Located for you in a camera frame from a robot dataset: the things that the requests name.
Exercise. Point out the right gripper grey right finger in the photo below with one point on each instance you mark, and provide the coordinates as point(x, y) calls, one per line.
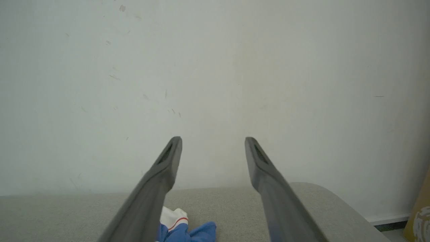
point(282, 208)

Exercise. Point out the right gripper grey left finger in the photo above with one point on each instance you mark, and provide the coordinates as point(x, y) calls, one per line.
point(147, 201)

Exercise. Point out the blue white red-striped garment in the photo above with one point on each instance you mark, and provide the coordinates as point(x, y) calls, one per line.
point(201, 233)

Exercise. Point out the light grey fabric sofa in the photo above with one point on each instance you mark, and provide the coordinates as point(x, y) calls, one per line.
point(228, 208)

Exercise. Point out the brown printed cardboard box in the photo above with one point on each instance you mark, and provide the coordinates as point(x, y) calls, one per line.
point(420, 218)

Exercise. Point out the white wall baseboard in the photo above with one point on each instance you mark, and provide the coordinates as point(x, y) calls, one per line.
point(386, 218)

